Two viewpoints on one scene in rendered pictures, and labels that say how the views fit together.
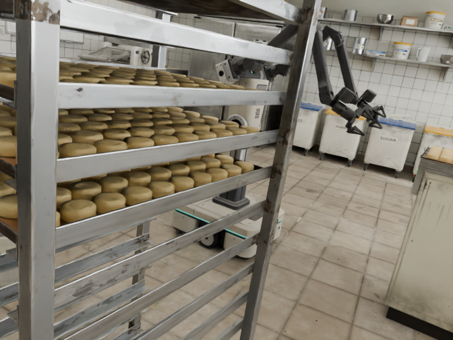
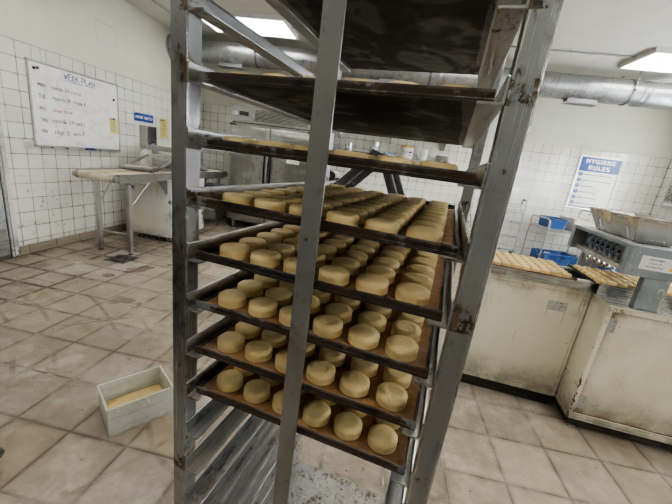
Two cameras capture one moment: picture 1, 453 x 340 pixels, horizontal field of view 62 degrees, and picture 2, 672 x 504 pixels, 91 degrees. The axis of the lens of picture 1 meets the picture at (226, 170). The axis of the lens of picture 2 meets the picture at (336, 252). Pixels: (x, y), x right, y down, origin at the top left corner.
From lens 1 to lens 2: 0.53 m
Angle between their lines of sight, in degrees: 16
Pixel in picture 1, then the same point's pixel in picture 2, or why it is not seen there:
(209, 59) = (248, 162)
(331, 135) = not seen: hidden behind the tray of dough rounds
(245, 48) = not seen: hidden behind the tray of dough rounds
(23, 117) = (444, 395)
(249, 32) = (283, 138)
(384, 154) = not seen: hidden behind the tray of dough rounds
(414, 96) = (418, 187)
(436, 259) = (484, 332)
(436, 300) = (485, 361)
